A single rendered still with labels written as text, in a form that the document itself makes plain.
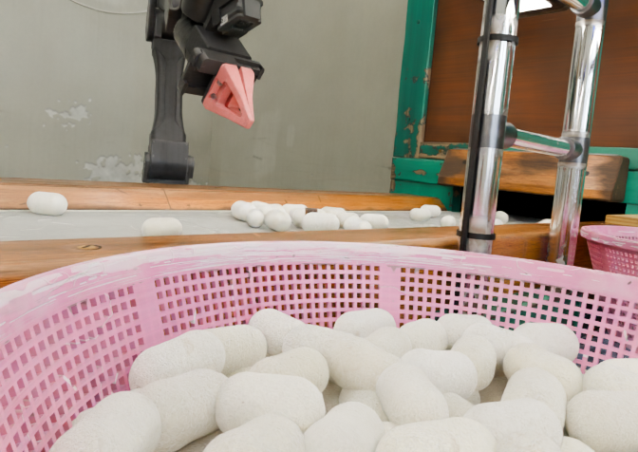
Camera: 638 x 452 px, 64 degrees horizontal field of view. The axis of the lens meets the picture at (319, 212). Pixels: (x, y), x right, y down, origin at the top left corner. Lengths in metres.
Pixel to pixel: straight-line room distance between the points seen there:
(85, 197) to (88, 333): 0.43
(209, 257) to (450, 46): 0.92
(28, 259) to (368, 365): 0.13
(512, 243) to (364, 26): 1.93
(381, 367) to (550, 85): 0.84
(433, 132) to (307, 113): 1.42
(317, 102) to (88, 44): 1.09
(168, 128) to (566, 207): 0.71
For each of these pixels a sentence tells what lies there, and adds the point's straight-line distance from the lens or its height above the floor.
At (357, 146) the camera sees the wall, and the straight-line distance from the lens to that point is 2.23.
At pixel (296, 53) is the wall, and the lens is 2.56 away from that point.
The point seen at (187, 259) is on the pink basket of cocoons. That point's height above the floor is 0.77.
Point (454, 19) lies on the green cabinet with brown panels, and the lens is 1.11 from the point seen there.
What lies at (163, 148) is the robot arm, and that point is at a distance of 0.98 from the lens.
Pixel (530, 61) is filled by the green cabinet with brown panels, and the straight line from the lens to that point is 1.01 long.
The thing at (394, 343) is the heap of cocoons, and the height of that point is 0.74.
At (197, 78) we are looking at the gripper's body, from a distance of 0.70.
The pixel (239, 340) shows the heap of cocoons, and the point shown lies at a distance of 0.20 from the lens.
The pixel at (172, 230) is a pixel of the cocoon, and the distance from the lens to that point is 0.41.
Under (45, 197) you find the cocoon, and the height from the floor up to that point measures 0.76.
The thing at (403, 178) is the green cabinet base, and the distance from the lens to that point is 1.10.
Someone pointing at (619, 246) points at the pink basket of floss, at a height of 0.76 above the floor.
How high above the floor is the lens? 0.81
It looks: 5 degrees down
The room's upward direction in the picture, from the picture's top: 5 degrees clockwise
